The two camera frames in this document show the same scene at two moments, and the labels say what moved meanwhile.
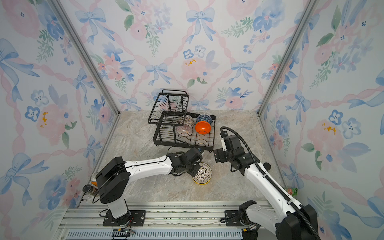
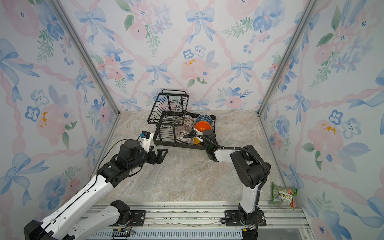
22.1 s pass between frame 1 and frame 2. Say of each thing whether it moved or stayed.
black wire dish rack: stayed
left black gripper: moved
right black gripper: moved
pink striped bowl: stayed
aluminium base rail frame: stayed
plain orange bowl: stayed
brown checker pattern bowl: stayed
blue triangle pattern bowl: stayed
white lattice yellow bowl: moved
